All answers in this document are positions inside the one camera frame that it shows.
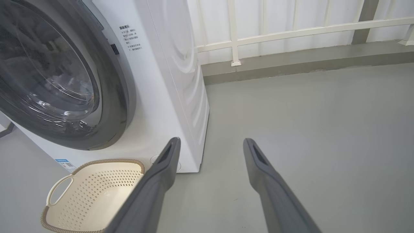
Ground round black glass washer door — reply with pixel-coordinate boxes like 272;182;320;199
0;0;136;151

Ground stainless steel washer drum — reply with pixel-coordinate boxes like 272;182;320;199
0;3;99;123

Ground white metal railing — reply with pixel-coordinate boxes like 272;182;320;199
188;0;414;67

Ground black text warning label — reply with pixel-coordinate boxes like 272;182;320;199
119;25;143;52

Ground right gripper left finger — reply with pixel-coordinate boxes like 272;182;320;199
106;137;181;233

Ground cream perforated laundry basket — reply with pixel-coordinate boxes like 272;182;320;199
40;159;146;233

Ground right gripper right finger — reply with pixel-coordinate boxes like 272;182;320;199
243;138;322;233

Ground white front-load washing machine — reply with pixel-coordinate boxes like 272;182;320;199
0;0;210;173

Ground blue energy label sticker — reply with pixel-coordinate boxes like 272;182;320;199
54;159;77;173

